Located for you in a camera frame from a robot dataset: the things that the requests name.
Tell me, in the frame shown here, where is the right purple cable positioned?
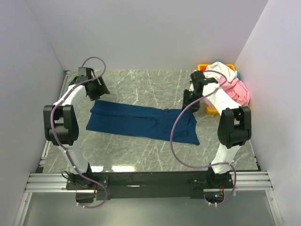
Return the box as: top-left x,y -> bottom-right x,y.
169,70 -> 237,207

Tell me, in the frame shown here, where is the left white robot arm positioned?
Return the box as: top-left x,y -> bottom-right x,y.
43,67 -> 110,189

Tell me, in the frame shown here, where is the black base beam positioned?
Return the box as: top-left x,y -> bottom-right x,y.
66,170 -> 234,202

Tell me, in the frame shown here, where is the pink t shirt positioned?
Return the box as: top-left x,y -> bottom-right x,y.
222,78 -> 250,106

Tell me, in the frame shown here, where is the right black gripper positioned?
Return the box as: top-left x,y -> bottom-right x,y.
181,89 -> 203,114

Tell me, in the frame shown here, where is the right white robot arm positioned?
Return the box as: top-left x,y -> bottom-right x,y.
182,71 -> 252,188

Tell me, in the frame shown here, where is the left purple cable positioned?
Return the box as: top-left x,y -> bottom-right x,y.
50,56 -> 109,210

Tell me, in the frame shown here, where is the purple cable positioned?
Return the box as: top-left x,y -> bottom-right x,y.
50,56 -> 109,210
169,70 -> 237,207

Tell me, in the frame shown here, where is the white t shirt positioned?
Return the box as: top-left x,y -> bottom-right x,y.
204,62 -> 237,83

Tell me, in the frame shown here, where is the dark blue t shirt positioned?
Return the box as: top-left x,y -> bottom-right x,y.
86,99 -> 200,146

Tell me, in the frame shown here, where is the yellow plastic bin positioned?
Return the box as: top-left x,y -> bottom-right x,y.
198,64 -> 240,115

